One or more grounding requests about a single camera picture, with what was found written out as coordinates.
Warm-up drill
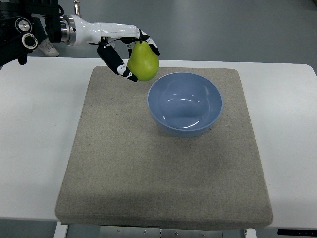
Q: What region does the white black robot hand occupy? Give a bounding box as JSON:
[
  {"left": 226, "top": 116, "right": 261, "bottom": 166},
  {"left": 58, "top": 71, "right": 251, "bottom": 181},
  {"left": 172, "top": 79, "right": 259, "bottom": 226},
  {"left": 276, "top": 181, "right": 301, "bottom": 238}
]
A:
[{"left": 61, "top": 15, "right": 160, "bottom": 82}]

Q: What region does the green pear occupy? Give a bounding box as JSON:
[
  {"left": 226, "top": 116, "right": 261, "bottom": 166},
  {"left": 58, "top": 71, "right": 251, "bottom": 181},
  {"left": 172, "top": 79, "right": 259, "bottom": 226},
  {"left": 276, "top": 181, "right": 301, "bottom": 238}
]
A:
[{"left": 127, "top": 41, "right": 159, "bottom": 81}]

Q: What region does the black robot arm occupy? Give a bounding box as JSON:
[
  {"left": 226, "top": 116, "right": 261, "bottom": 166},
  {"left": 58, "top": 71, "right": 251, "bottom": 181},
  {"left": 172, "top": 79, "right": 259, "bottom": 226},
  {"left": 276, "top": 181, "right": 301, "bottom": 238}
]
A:
[{"left": 0, "top": 0, "right": 64, "bottom": 66}]

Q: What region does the blue ceramic bowl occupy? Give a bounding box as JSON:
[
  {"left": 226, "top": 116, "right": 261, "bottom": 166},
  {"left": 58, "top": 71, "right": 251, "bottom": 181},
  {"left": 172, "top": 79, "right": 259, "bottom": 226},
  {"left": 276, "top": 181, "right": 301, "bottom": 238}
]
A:
[{"left": 147, "top": 72, "right": 224, "bottom": 137}]

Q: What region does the white sneaker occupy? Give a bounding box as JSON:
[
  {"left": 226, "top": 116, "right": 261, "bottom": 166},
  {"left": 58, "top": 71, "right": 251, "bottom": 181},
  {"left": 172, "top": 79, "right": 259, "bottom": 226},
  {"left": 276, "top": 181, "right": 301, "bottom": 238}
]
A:
[{"left": 38, "top": 38, "right": 59, "bottom": 57}]

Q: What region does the beige fabric mat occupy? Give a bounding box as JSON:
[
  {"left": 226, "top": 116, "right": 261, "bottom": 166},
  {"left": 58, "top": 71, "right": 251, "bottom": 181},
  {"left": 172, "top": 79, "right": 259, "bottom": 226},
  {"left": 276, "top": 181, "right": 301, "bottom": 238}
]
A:
[{"left": 55, "top": 66, "right": 273, "bottom": 230}]

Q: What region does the table frame under top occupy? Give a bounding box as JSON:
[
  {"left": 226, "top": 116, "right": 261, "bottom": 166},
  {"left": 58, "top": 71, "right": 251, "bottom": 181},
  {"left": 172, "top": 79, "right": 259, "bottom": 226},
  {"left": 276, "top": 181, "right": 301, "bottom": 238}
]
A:
[{"left": 54, "top": 222, "right": 317, "bottom": 238}]

